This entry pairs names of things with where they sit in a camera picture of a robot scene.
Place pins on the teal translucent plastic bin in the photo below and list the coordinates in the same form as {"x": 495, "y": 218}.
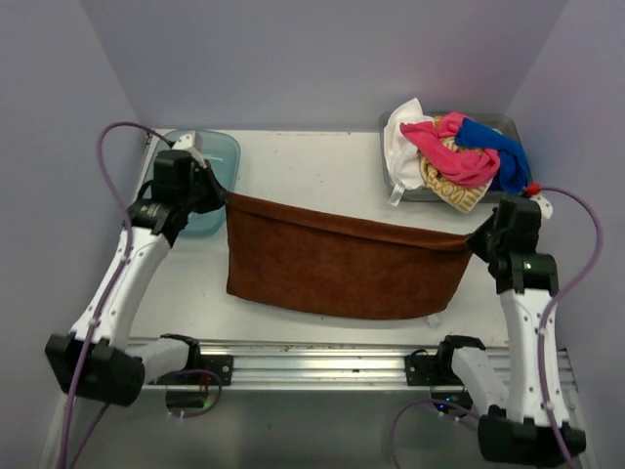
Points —
{"x": 222, "y": 152}

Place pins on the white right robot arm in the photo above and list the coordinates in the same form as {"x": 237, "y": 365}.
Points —
{"x": 524, "y": 421}

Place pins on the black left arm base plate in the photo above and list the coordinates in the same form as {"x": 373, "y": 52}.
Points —
{"x": 203, "y": 372}

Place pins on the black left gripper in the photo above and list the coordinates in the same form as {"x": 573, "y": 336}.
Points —
{"x": 218, "y": 193}

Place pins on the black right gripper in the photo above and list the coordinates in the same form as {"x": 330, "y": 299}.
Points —
{"x": 475, "y": 241}

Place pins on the blue towel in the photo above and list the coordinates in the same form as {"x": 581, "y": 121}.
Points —
{"x": 513, "y": 174}

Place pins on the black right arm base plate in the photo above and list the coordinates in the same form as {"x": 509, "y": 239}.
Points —
{"x": 426, "y": 371}

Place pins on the yellow striped towel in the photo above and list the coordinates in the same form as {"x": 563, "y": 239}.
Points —
{"x": 458, "y": 175}

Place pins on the aluminium mounting rail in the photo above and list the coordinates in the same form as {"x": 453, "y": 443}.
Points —
{"x": 317, "y": 366}

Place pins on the brown microfiber towel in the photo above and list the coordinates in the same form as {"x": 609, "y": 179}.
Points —
{"x": 326, "y": 264}

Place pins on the white towel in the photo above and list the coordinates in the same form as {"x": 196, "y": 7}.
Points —
{"x": 401, "y": 156}

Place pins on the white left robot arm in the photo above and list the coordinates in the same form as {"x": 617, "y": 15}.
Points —
{"x": 148, "y": 235}

